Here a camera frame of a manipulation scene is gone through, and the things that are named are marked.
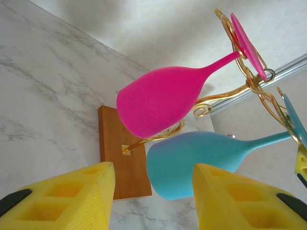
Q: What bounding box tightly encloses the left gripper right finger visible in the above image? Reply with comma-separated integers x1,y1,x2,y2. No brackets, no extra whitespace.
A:
192,163,307,230

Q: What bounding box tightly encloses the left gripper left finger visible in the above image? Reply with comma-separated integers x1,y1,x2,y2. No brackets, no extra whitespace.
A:
0,161,116,230

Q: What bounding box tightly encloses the aluminium frame post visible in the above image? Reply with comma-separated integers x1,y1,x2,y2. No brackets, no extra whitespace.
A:
211,54,307,113

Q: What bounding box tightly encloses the pink wine glass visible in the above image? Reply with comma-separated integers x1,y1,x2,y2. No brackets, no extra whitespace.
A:
116,12,267,139

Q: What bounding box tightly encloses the teal wine glass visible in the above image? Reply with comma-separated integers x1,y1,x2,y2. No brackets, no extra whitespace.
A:
146,93,307,201

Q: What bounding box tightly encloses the gold wire rack wooden base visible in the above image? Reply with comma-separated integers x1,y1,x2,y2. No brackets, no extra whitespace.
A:
98,8,303,200

